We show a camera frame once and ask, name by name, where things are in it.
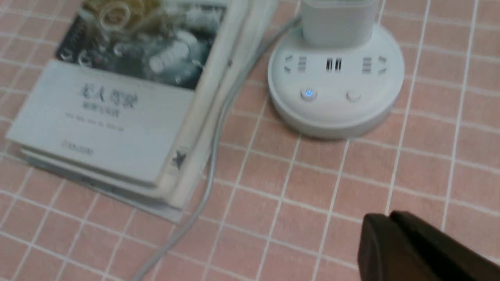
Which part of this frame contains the white book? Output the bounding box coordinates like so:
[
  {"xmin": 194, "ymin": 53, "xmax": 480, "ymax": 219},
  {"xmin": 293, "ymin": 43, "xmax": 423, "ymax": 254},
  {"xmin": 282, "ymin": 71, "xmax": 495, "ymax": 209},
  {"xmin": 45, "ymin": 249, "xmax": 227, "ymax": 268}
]
[
  {"xmin": 5, "ymin": 0, "xmax": 250, "ymax": 187},
  {"xmin": 20, "ymin": 0, "xmax": 280, "ymax": 223}
]

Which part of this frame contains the grey lamp power cable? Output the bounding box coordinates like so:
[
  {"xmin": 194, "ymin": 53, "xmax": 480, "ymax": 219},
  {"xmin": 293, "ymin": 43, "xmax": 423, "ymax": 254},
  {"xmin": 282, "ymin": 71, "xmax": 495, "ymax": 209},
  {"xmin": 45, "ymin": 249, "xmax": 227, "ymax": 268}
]
[{"xmin": 131, "ymin": 16, "xmax": 303, "ymax": 281}]

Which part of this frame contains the white top book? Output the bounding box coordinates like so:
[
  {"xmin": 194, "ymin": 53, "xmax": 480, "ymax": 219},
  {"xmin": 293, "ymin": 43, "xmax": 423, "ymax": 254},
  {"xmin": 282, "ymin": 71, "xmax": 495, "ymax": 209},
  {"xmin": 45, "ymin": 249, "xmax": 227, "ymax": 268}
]
[{"xmin": 5, "ymin": 0, "xmax": 250, "ymax": 187}]

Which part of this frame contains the pink checkered tablecloth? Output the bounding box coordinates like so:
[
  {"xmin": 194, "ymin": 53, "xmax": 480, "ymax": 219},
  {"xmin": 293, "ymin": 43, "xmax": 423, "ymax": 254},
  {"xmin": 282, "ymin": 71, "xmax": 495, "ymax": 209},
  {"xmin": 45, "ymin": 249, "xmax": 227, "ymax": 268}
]
[{"xmin": 0, "ymin": 0, "xmax": 500, "ymax": 281}]

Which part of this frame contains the white desk lamp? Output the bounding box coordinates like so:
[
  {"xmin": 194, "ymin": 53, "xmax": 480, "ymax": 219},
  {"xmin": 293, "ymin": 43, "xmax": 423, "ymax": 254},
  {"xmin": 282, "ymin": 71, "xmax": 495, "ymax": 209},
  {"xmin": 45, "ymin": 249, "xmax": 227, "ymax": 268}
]
[{"xmin": 267, "ymin": 0, "xmax": 405, "ymax": 139}]

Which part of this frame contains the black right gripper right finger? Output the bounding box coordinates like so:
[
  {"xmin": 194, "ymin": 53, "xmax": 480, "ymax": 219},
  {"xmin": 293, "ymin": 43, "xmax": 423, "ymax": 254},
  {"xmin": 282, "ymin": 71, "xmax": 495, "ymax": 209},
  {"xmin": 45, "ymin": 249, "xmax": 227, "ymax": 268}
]
[{"xmin": 389, "ymin": 210, "xmax": 500, "ymax": 281}]

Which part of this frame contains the white lower book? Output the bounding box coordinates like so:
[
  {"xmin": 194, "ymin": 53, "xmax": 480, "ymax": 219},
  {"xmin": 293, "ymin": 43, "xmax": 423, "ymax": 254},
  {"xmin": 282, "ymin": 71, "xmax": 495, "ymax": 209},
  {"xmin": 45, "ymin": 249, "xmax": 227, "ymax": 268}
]
[{"xmin": 20, "ymin": 0, "xmax": 280, "ymax": 223}]

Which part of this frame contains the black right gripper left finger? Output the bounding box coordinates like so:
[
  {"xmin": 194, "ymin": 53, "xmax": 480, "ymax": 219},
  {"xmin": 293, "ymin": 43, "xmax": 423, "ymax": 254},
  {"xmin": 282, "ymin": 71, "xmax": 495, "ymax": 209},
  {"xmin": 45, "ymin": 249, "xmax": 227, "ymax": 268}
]
[{"xmin": 357, "ymin": 213, "xmax": 434, "ymax": 281}]

